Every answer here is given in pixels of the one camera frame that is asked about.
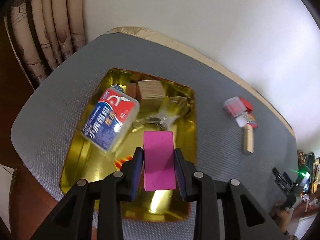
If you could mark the beige red cardboard box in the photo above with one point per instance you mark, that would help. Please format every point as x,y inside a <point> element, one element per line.
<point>150,94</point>

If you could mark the wooden rectangular block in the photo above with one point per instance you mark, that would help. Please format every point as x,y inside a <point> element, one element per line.
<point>248,139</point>

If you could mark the black camera tripod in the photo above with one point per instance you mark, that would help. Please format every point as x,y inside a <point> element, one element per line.
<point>288,187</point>

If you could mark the blue red toothpick box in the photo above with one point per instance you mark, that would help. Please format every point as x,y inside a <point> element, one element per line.
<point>110,120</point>

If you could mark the brown wooden door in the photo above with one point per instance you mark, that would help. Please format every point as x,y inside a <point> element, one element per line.
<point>24,202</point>

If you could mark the metal key bunch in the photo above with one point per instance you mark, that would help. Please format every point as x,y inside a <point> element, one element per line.
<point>140,123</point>

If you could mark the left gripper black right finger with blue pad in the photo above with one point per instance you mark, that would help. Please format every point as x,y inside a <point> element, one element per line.
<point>243,216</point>

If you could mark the beige patterned curtain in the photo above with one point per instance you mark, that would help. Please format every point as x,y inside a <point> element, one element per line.
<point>43,34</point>

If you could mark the small colourful round tin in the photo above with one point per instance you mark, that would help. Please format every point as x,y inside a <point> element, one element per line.
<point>246,119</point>

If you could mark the grey mesh table mat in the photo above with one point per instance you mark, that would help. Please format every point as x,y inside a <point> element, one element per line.
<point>44,128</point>

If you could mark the yellow small box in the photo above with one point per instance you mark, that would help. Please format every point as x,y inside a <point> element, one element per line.
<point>119,162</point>

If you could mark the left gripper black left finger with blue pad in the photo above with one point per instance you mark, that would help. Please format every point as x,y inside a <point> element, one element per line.
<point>72,217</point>

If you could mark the pink rectangular block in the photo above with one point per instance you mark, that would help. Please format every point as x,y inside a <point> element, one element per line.
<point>159,172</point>

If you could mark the clear plastic case red lid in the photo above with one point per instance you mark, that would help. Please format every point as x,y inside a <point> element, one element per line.
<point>236,106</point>

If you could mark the red gold metal tin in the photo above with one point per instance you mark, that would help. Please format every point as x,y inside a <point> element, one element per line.
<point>85,160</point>

